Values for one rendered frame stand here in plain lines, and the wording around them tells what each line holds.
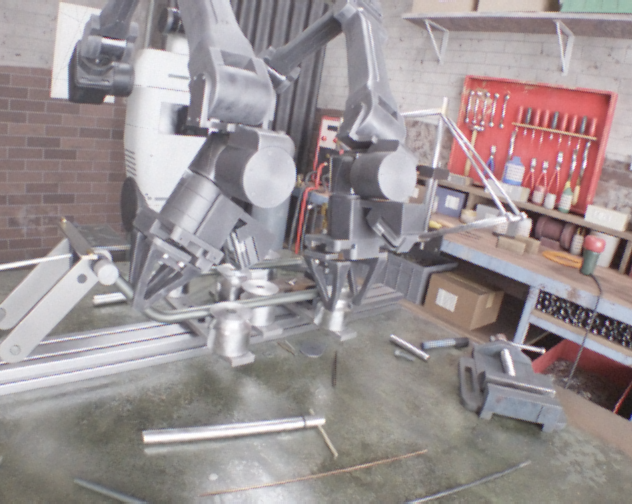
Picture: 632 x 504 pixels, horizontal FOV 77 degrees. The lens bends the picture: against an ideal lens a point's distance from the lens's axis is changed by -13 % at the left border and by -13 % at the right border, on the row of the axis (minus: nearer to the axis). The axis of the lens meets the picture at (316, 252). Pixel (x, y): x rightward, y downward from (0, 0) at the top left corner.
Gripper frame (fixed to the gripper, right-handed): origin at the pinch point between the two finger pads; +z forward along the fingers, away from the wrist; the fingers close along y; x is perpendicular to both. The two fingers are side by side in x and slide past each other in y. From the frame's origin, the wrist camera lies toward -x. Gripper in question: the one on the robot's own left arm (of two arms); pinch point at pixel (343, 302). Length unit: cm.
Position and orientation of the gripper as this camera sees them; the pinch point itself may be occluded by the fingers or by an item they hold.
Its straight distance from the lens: 62.6
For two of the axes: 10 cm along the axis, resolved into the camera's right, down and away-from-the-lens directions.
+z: -0.5, 9.9, 1.5
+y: 7.4, -0.7, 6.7
